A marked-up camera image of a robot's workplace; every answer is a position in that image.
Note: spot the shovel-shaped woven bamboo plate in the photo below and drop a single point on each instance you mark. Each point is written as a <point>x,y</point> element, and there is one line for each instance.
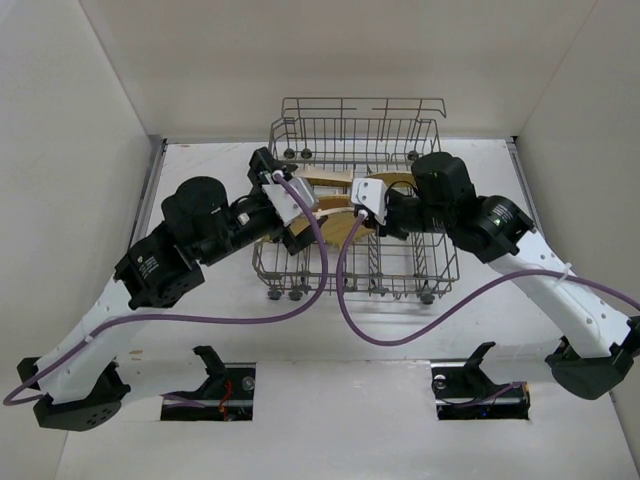
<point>326,178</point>

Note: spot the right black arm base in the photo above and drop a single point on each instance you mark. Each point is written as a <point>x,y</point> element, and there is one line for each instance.
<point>462,391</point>

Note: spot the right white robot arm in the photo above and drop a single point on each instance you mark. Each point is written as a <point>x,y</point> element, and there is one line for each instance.
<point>598,343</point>

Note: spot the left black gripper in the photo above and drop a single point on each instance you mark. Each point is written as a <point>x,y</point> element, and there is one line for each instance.
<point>265,167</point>

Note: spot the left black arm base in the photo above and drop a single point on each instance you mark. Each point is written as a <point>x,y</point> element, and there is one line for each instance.
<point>225,395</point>

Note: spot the grey wire dish rack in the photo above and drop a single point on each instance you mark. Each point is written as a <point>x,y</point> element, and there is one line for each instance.
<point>369,135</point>

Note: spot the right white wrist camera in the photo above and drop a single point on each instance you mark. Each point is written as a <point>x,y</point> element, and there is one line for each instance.
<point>370,194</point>

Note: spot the square woven bamboo plate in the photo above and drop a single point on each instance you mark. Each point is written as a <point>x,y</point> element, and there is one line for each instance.
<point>330,202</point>

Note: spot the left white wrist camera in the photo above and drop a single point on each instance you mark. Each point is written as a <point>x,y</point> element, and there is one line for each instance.
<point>286,207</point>

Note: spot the rectangular woven bamboo plate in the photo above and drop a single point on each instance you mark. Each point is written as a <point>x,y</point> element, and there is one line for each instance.
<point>335,229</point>

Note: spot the round woven bamboo plate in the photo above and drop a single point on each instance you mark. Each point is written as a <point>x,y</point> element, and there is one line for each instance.
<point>390,177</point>

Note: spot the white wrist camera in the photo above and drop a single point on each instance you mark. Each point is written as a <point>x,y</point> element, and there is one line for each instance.
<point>286,207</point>
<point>370,194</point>

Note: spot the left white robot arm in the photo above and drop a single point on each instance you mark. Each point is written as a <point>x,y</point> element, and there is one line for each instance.
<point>93,373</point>

